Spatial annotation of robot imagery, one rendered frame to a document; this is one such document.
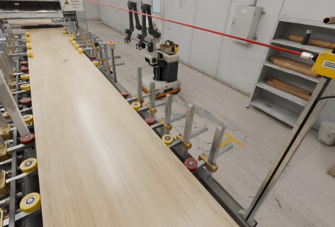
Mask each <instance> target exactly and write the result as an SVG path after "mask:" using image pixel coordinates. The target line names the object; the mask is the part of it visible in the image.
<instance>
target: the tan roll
mask: <svg viewBox="0 0 335 227"><path fill-rule="evenodd" d="M52 22H64V20H51V19H50V18H34V19H8V20H7V21H2V23H8V24H9V25H35V24H52Z"/></svg>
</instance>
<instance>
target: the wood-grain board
mask: <svg viewBox="0 0 335 227"><path fill-rule="evenodd" d="M62 30H63V29H61V28H53V29H31V30H25V32H29V35H30V36H29V38H30V41H31V42H27V41H26V43H30V44H31V47H32V49H27V51H32V53H33V57H28V56H27V57H28V68H29V79H30V89H31V100H32V111H33V122H34V133H35V143H36V154H37V165H38V176H39V187H40V198H41V208H42V219H43V227H240V226H239V225H238V224H237V223H236V222H235V221H234V220H233V219H232V217H231V216H230V215H229V214H228V213H227V212H226V211H225V210H224V209H223V207H222V206H221V205H220V204H219V203H218V202H217V201H216V200H215V199H214V197H213V196H212V195H211V194H210V193H209V192H208V191H207V190H206V189H205V187H204V186H203V185H202V184H201V183H200V182H199V181H198V180H197V178H196V177H195V176H194V175H193V174H192V173H191V172H190V171H189V170H188V168H187V167H186V166H185V165H184V164H183V163H182V162H181V161H180V160H179V158H178V157H177V156H176V155H175V154H174V153H173V152H172V151H171V150H170V148H169V147H168V146H167V145H166V144H165V143H164V142H163V141H162V140H161V138H160V137H159V136H158V135H157V134H156V133H155V132H154V131H153V130H152V128H151V127H150V126H149V125H148V124H147V123H146V122H145V121H144V120H143V118H142V117H141V116H140V115H139V114H138V113H137V112H136V111H135V110H134V108H133V107H132V106H131V105H130V104H129V103H128V102H127V101H126V99H125V98H124V97H123V96H122V95H121V94H120V93H119V92H118V91H117V89H116V88H115V87H114V86H113V85H112V84H111V83H110V82H109V81H108V79H107V78H106V77H105V76H104V75H103V74H102V73H101V72H100V70H99V69H98V68H97V67H96V66H95V65H94V64H93V63H92V62H91V60H90V59H89V58H88V57H87V56H86V55H85V54H84V53H79V52H78V50H77V49H75V46H73V45H72V43H71V42H69V38H70V37H69V36H68V35H67V34H63V33H62ZM26 37H28V36H26ZM64 59H68V61H63V60H64Z"/></svg>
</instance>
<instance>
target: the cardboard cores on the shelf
mask: <svg viewBox="0 0 335 227"><path fill-rule="evenodd" d="M303 38H304V36H300V35H294V34H289V35H288V40H292V41H296V42H302V40H303ZM307 44H310V45H315V46H320V47H324V48H329V49H334V47H335V42H331V41H326V40H320V39H315V38H309V40H308V42H307ZM269 61H271V62H273V64H274V65H277V66H280V67H283V68H286V69H289V70H292V71H295V72H298V73H301V74H304V75H307V76H310V77H313V78H318V77H320V78H321V77H322V75H319V74H316V73H313V72H312V71H311V69H312V67H313V65H310V64H307V63H303V62H300V61H296V60H293V59H289V58H286V57H278V56H274V57H272V56H271V57H270V59H269ZM267 79H268V81H267V82H266V84H268V85H270V86H273V87H275V88H278V89H280V90H283V91H285V92H288V93H290V94H293V95H295V96H298V97H300V98H303V99H305V100H308V101H309V99H310V97H311V95H312V92H310V91H307V90H305V89H302V88H300V87H297V86H294V85H292V84H290V83H287V82H285V81H282V80H279V79H277V78H274V77H272V76H268V78H267Z"/></svg>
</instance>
